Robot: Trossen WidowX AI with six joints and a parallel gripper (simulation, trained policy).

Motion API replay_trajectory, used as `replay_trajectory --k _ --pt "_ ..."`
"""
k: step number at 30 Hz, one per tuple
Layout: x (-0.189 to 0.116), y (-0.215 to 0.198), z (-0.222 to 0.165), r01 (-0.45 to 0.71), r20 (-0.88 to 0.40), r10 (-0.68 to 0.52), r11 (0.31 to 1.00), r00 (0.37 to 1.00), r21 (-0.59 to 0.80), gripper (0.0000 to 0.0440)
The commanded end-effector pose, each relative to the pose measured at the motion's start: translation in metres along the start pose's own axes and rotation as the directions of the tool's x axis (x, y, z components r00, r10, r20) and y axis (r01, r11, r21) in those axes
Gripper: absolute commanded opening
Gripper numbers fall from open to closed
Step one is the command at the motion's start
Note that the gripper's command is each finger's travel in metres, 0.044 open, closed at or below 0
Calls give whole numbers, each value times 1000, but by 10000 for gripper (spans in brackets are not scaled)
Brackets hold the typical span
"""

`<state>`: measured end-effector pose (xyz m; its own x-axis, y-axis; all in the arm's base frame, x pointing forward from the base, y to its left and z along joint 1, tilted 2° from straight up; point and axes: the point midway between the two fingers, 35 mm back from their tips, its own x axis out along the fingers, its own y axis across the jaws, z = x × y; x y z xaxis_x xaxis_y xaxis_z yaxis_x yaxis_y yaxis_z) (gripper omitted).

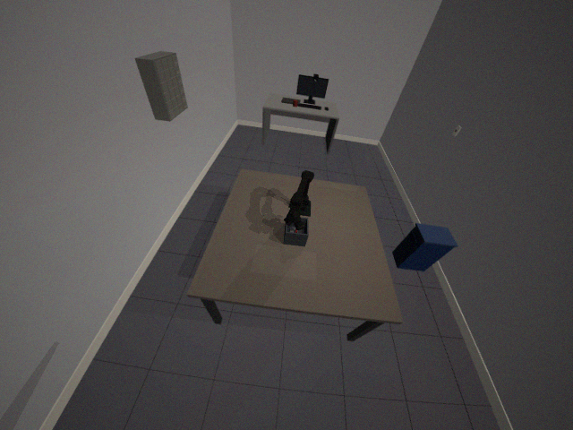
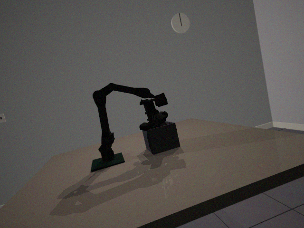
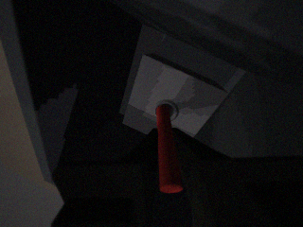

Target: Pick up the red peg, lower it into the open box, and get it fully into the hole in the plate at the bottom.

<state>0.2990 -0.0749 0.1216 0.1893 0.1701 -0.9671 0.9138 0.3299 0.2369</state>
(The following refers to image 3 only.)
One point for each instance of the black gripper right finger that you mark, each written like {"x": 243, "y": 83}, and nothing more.
{"x": 213, "y": 180}

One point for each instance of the red peg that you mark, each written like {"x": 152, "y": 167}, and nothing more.
{"x": 169, "y": 171}

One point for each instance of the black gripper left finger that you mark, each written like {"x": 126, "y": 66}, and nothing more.
{"x": 131, "y": 177}

